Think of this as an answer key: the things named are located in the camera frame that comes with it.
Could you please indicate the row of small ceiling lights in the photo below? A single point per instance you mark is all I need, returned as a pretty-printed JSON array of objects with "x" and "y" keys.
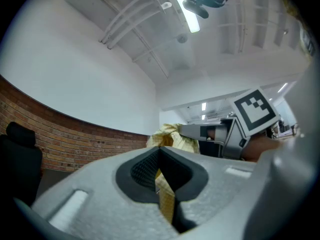
[{"x": 204, "y": 106}]

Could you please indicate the person's patterned shirt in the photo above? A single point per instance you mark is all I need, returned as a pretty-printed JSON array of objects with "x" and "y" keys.
[{"x": 306, "y": 41}]

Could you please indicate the person's right forearm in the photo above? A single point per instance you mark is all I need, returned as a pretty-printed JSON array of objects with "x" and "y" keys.
[{"x": 260, "y": 146}]

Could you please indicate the round ceiling smoke detector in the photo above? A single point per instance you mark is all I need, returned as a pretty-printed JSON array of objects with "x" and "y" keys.
[{"x": 182, "y": 38}]

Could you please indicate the black head-worn camera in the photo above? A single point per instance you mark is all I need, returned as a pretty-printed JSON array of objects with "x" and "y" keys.
[{"x": 196, "y": 7}]

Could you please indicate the black office chair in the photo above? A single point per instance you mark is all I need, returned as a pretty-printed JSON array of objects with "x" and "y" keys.
[{"x": 20, "y": 159}]

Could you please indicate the white ceiling pipe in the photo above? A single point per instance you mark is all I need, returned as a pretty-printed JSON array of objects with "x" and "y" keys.
[
  {"x": 120, "y": 16},
  {"x": 130, "y": 17},
  {"x": 140, "y": 21}
]

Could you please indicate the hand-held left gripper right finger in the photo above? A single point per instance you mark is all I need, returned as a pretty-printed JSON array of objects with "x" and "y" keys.
[{"x": 215, "y": 191}]

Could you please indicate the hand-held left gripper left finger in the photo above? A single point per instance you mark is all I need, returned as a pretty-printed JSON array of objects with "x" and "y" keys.
[{"x": 100, "y": 196}]

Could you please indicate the long fluorescent ceiling lamp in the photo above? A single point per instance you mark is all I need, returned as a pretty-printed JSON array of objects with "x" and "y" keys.
[{"x": 190, "y": 19}]

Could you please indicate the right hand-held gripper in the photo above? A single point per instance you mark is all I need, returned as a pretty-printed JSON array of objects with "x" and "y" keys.
[{"x": 257, "y": 109}]

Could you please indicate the pale yellow checked clothes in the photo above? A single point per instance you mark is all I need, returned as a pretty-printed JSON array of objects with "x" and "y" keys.
[{"x": 165, "y": 135}]

